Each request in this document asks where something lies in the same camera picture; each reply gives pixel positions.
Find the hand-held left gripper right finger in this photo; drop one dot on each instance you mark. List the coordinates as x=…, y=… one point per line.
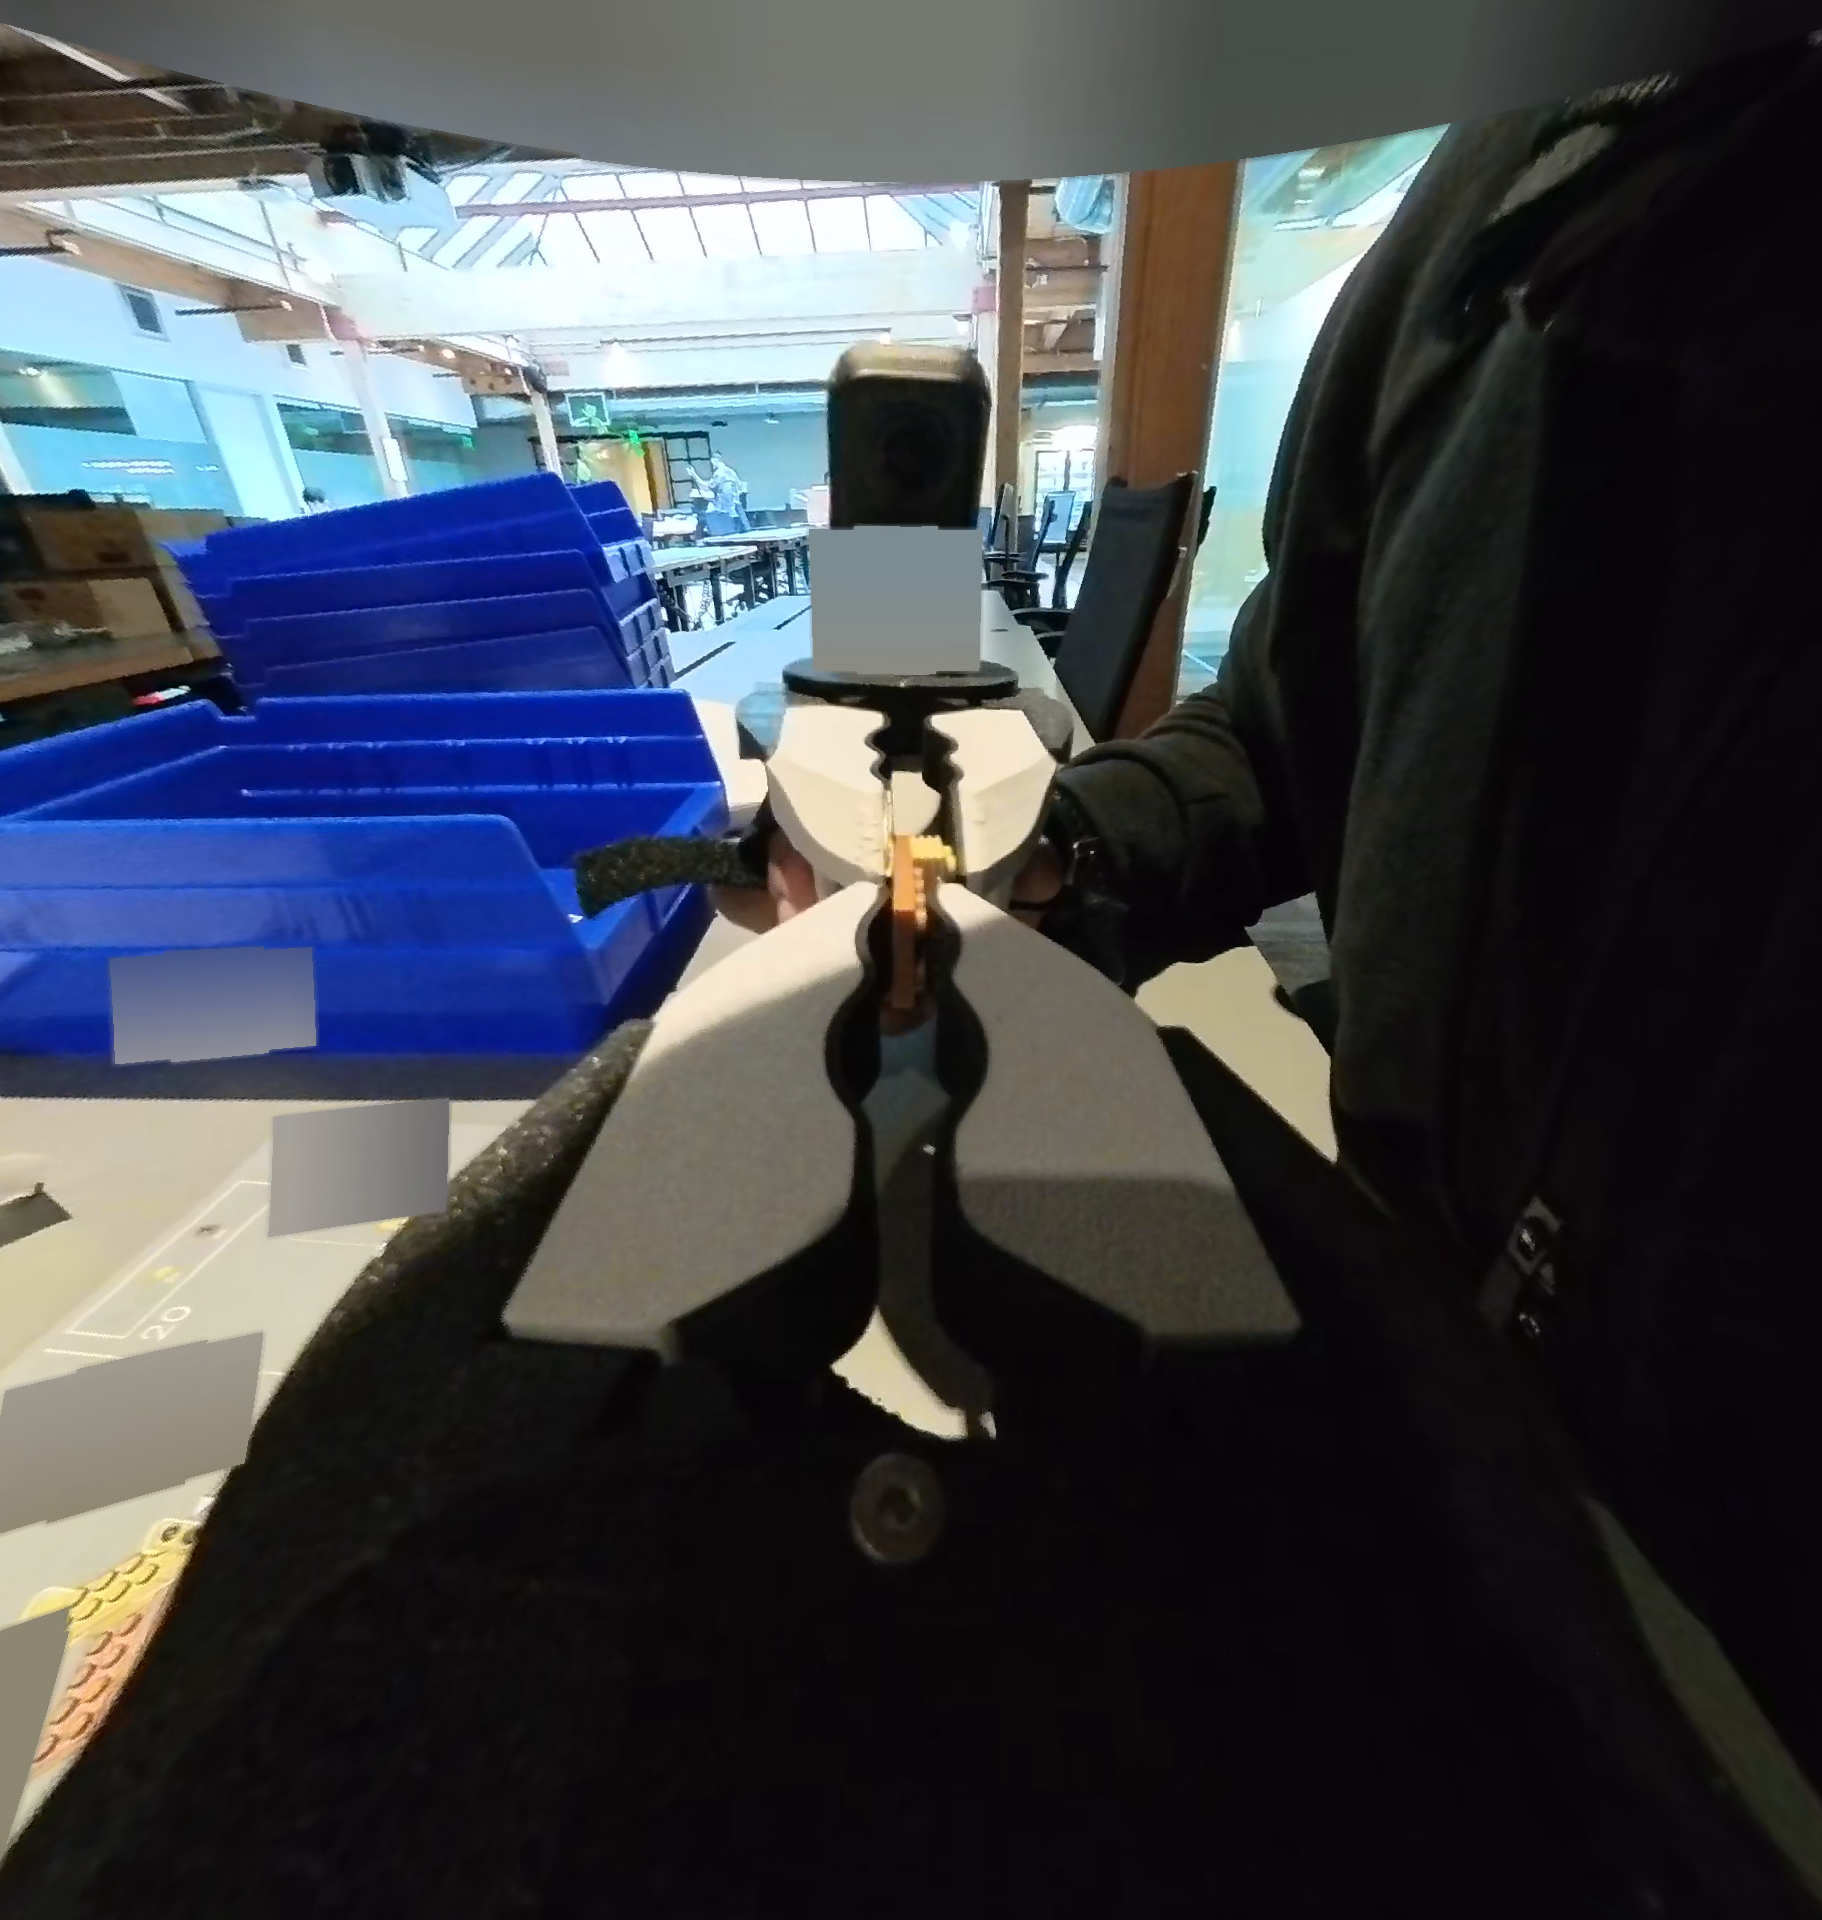
x=1108, y=1155

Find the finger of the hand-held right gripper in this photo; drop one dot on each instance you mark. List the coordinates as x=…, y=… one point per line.
x=1005, y=797
x=825, y=797

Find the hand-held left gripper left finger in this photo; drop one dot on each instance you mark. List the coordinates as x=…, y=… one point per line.
x=702, y=1167

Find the orange and yellow brick assembly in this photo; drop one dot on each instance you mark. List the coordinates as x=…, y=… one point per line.
x=913, y=918

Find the person's right forearm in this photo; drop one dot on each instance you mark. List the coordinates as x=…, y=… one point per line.
x=1193, y=811

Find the person's right hand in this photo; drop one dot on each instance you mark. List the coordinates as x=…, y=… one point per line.
x=768, y=899

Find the black office chair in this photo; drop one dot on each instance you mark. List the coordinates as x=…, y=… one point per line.
x=1139, y=600

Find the green exit sign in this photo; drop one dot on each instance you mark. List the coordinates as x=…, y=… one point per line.
x=589, y=412

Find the blue plastic bin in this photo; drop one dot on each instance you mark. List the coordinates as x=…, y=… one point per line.
x=404, y=904

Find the stack of blue bins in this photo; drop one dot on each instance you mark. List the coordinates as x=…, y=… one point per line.
x=404, y=600

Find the person's black jacket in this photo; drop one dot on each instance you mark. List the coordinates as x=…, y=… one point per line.
x=1600, y=751

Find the brown storage carton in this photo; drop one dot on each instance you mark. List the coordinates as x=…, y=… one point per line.
x=52, y=552

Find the wooden post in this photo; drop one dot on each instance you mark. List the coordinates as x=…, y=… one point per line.
x=1174, y=346

